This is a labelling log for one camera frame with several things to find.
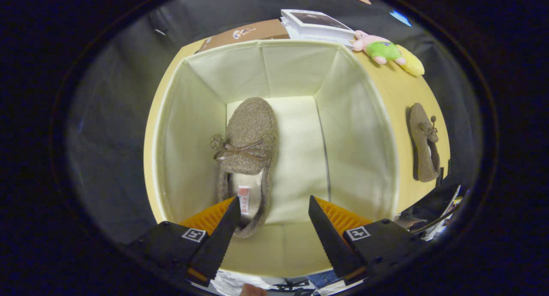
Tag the flat brown cardboard box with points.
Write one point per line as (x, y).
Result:
(257, 32)

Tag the pink and green plush toy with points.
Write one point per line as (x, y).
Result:
(381, 49)

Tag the white portrait cover book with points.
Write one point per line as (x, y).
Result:
(317, 23)

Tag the plain white book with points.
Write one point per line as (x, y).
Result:
(321, 37)

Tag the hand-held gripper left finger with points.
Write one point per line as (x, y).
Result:
(221, 244)

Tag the grey fabric storage box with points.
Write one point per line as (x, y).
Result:
(296, 158)

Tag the brown fuzzy shoe with bow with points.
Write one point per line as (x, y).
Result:
(253, 120)
(422, 146)

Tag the yellow plush toy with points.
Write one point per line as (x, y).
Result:
(414, 64)

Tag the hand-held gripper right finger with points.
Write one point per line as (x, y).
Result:
(330, 244)

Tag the black chair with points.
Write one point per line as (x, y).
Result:
(441, 176)

